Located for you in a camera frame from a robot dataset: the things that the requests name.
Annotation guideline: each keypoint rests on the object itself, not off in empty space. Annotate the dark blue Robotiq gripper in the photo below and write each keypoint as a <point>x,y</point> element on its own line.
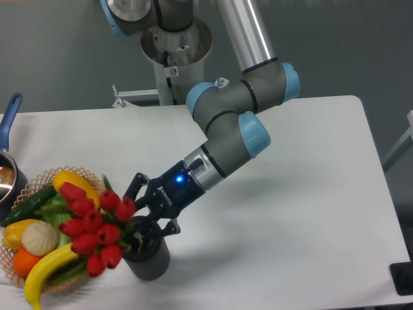
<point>165,196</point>

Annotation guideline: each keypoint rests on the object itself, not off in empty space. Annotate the red tulip bouquet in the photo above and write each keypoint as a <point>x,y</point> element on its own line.
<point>98,235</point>

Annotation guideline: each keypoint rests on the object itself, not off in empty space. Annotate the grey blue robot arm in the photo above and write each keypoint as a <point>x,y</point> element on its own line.
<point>226,114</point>

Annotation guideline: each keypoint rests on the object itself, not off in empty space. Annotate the dark grey ribbed vase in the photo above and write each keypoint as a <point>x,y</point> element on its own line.
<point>148,259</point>

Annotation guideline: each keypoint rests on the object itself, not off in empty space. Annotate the yellow squash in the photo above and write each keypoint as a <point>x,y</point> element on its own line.
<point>92,187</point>

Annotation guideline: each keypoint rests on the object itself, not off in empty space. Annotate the green lettuce leaf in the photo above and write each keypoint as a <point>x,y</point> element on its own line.
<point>56,219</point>

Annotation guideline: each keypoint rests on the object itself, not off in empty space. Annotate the woven wicker basket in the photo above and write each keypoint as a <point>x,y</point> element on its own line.
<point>36,184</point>

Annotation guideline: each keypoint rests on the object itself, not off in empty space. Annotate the white steamed bun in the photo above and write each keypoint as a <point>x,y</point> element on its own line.
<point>39,238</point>

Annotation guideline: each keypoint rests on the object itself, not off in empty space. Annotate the green cucumber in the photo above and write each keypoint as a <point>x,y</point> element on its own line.
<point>29,206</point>

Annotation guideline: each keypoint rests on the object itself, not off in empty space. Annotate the yellow banana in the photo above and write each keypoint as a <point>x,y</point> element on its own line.
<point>36,279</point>

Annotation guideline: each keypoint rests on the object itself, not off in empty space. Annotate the orange fruit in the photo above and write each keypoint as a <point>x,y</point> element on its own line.
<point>24,262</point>

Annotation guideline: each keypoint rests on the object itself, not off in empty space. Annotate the yellow bell pepper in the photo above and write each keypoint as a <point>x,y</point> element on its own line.
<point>12,234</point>

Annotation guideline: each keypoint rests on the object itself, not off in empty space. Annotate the black box at table edge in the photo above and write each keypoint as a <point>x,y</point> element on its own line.
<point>402,277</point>

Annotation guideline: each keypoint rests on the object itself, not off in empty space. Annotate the blue handled saucepan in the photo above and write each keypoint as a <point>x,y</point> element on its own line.
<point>13,180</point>

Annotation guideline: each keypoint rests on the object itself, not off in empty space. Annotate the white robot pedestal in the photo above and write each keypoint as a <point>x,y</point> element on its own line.
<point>178,59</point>

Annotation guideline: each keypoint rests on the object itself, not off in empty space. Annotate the white frame at right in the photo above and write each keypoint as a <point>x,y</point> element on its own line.
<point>399,148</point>

